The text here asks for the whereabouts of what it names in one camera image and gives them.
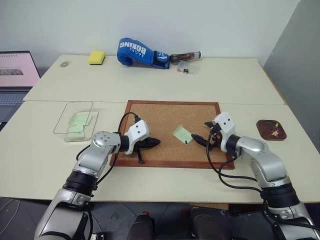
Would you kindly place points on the dark rounded shape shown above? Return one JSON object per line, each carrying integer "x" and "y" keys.
{"x": 141, "y": 226}
{"x": 205, "y": 223}

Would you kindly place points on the yellow sponge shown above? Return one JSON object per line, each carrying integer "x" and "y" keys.
{"x": 97, "y": 57}

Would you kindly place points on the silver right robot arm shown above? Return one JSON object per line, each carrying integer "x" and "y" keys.
{"x": 265, "y": 160}

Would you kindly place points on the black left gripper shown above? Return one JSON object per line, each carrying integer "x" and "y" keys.
{"x": 143, "y": 145}

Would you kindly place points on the blue boxing glove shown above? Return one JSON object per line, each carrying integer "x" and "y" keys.
{"x": 135, "y": 51}

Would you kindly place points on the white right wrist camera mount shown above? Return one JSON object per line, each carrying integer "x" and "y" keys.
{"x": 225, "y": 122}

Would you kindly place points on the clear plastic tray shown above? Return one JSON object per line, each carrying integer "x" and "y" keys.
{"x": 62, "y": 120}

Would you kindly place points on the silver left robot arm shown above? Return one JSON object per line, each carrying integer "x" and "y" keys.
{"x": 100, "y": 155}

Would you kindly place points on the open laptop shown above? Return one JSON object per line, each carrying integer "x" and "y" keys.
{"x": 15, "y": 72}

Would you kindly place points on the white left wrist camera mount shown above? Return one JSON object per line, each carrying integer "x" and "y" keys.
{"x": 138, "y": 130}

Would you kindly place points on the small clear plastic case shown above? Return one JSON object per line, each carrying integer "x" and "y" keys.
{"x": 190, "y": 68}

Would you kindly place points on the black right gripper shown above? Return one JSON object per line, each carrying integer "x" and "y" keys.
{"x": 215, "y": 143}

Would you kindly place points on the small round grey disc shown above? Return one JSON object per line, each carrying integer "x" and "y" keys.
{"x": 64, "y": 64}

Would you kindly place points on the brown bottle with white cap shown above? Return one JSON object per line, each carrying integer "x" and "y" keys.
{"x": 182, "y": 56}

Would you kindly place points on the green sticky note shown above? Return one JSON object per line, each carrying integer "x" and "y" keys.
{"x": 80, "y": 119}
{"x": 181, "y": 133}
{"x": 75, "y": 129}
{"x": 74, "y": 137}

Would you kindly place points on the brown wooden tray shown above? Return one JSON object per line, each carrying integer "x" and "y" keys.
{"x": 263, "y": 131}

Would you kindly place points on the wood framed cork board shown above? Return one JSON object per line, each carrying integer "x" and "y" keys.
{"x": 162, "y": 117}

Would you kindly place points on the green sticky notes in tray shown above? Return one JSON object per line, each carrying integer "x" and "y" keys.
{"x": 91, "y": 130}

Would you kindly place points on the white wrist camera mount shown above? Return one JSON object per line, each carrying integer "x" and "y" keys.
{"x": 225, "y": 122}
{"x": 138, "y": 130}

